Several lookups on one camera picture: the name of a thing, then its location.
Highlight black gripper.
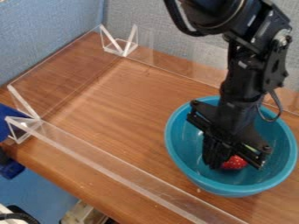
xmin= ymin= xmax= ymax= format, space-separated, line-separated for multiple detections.
xmin=187 ymin=87 xmax=272 ymax=170

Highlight red toy strawberry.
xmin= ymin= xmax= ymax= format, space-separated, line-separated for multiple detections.
xmin=221 ymin=155 xmax=248 ymax=170

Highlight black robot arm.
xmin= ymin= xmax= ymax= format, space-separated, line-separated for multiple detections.
xmin=162 ymin=0 xmax=292 ymax=169

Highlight blue plastic bowl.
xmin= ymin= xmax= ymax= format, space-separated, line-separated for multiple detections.
xmin=162 ymin=95 xmax=299 ymax=199

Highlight clear acrylic front barrier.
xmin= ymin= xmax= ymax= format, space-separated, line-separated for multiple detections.
xmin=4 ymin=116 xmax=247 ymax=224

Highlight clear acrylic barrier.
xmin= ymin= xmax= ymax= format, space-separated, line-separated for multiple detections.
xmin=5 ymin=24 xmax=102 ymax=120
xmin=98 ymin=24 xmax=299 ymax=116
xmin=4 ymin=116 xmax=247 ymax=224

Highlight clear acrylic back barrier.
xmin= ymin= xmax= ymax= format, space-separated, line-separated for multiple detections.
xmin=98 ymin=24 xmax=299 ymax=116

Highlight beige object under table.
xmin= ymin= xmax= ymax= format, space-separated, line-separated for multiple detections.
xmin=60 ymin=200 xmax=108 ymax=224

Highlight clear acrylic left barrier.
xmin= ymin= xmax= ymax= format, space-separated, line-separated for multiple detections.
xmin=5 ymin=24 xmax=102 ymax=120

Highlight blue table clamp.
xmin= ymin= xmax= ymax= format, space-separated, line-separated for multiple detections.
xmin=0 ymin=103 xmax=28 ymax=180

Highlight black and white floor object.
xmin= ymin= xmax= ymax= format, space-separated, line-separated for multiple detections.
xmin=0 ymin=204 xmax=40 ymax=224

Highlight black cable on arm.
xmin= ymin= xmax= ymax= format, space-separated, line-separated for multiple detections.
xmin=256 ymin=89 xmax=283 ymax=123

